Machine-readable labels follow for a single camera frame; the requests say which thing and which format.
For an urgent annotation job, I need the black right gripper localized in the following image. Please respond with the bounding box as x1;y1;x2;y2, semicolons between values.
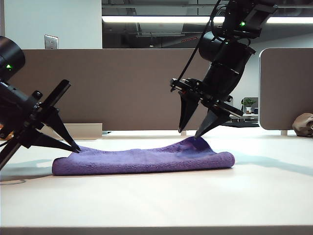
170;64;244;139

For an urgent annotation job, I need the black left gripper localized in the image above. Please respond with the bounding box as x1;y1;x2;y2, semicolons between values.
0;79;82;171

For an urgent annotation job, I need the purple microfiber cloth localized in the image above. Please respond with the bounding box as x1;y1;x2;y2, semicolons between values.
52;136;235;176

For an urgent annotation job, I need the white office desk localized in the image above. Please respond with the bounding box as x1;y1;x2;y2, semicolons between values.
229;114;259;123

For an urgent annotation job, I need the potted green plant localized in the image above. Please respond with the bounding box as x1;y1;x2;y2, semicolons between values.
241;97;256;115

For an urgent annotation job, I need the brown fabric desk partition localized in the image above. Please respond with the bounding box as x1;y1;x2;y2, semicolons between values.
258;47;313;131
18;48;210;131

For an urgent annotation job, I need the crumpled brown bag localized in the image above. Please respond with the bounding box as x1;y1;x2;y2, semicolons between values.
292;113;313;137

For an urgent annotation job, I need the long white ceiling light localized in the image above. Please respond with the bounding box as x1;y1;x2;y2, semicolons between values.
101;16;313;24

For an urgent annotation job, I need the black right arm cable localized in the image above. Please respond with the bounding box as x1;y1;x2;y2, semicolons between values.
170;0;221;93

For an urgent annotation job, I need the silver wall switch plate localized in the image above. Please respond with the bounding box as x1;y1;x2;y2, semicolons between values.
44;35;59;50

